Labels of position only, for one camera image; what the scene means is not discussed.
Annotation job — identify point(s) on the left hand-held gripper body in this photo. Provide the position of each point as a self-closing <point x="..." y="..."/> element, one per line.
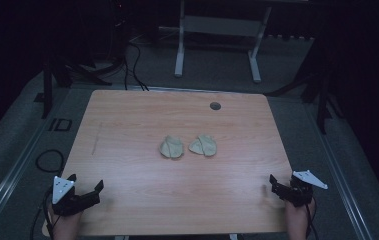
<point x="60" y="190"/>

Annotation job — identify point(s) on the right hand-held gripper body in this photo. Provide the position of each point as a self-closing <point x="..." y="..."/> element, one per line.
<point x="298" y="195"/>

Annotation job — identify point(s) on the beige sock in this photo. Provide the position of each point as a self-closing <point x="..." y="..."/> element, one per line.
<point x="203" y="145"/>
<point x="171" y="147"/>

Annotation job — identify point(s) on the person's right hand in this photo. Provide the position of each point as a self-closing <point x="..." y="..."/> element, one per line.
<point x="296" y="220"/>

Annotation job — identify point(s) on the person's left hand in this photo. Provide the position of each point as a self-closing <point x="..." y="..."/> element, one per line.
<point x="65" y="226"/>

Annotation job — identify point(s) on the black metal stand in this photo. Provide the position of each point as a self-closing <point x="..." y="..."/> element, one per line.
<point x="322" y="100"/>
<point x="47" y="90"/>

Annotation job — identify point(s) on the grey round table grommet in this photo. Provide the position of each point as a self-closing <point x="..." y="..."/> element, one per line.
<point x="215" y="106"/>

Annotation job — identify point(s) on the white desk frame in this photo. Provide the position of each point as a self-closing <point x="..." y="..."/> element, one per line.
<point x="220" y="26"/>

